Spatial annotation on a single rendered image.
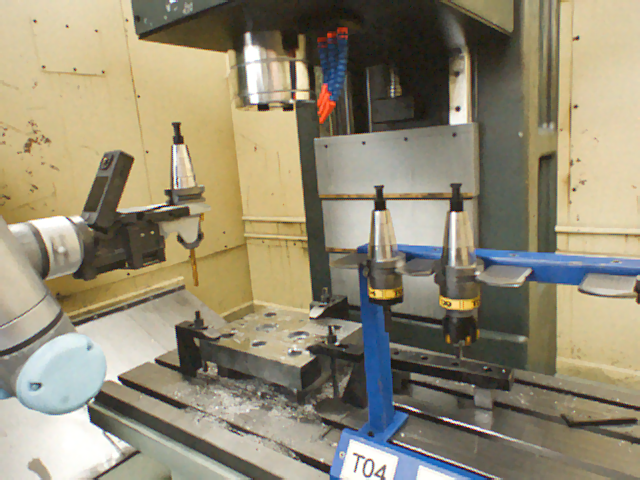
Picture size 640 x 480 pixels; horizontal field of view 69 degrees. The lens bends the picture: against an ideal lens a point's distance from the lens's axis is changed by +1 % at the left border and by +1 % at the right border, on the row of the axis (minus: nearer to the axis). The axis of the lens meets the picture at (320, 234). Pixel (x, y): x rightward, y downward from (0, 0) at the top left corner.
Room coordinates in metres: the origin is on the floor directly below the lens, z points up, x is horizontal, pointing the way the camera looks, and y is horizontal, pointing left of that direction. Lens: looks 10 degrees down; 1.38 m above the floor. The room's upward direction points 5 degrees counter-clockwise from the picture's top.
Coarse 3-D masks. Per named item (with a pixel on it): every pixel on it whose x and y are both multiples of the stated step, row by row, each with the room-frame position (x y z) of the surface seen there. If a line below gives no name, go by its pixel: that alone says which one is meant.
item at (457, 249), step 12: (456, 216) 0.57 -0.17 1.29; (456, 228) 0.57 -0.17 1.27; (468, 228) 0.57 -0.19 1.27; (444, 240) 0.58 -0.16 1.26; (456, 240) 0.56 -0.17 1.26; (468, 240) 0.56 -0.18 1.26; (444, 252) 0.57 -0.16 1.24; (456, 252) 0.56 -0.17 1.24; (468, 252) 0.56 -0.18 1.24; (444, 264) 0.57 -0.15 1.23; (456, 264) 0.56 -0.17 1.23; (468, 264) 0.56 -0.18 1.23
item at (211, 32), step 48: (144, 0) 0.81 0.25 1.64; (192, 0) 0.74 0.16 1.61; (240, 0) 0.69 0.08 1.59; (288, 0) 0.70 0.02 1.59; (336, 0) 0.72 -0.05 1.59; (384, 0) 0.74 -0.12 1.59; (432, 0) 0.76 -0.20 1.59; (480, 0) 0.91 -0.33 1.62; (384, 48) 1.09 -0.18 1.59; (432, 48) 1.14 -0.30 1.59
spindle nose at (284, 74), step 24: (240, 48) 0.86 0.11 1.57; (264, 48) 0.85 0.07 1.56; (288, 48) 0.86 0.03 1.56; (240, 72) 0.87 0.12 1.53; (264, 72) 0.85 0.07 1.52; (288, 72) 0.86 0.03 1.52; (312, 72) 0.90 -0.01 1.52; (240, 96) 0.88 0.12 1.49; (264, 96) 0.85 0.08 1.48; (288, 96) 0.86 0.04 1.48; (312, 96) 0.90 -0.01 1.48
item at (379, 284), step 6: (372, 276) 0.64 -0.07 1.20; (372, 282) 0.63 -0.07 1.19; (378, 282) 0.63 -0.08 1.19; (384, 282) 0.62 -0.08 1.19; (390, 282) 0.62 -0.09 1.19; (396, 282) 0.63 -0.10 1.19; (378, 288) 0.63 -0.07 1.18; (384, 288) 0.62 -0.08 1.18; (390, 288) 0.62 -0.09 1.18; (402, 294) 0.64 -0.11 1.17
